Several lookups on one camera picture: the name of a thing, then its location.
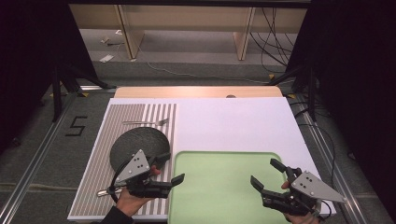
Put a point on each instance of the person's right hand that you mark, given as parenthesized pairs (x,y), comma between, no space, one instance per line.
(302,220)

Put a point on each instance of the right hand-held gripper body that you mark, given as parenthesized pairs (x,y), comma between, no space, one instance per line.
(311,186)

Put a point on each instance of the light green tray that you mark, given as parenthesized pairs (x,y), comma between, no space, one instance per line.
(218,186)

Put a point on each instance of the aluminium floor rail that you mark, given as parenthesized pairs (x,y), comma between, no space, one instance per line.
(330,161)
(31,168)

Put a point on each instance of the black curtain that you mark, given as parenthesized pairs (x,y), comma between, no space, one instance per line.
(34,46)
(355,77)

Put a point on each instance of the light wooden shelf unit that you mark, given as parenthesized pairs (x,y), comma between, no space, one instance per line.
(186,18)

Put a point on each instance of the white board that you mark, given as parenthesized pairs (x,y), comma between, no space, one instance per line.
(233,124)

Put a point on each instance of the silver fork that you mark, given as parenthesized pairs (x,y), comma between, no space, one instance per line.
(160,122)

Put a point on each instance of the grey white striped placemat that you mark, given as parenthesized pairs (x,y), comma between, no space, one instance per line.
(93,174)

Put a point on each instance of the dark round table cap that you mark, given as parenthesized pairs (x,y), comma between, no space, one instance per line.
(231,96)

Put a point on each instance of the person's left hand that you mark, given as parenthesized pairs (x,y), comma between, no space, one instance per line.
(130,202)

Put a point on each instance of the black metal stand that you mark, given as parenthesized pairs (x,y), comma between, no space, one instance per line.
(56,93)
(311,93)

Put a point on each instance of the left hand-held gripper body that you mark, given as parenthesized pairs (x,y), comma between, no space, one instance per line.
(134,166)

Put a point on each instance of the black round plate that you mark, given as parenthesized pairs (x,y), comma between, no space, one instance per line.
(137,140)

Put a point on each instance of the light wooden table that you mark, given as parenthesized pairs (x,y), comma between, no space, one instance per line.
(186,92)

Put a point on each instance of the white paper scrap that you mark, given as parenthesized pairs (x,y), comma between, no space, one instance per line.
(106,58)

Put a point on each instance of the silver knife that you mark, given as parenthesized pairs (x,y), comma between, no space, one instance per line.
(102,193)

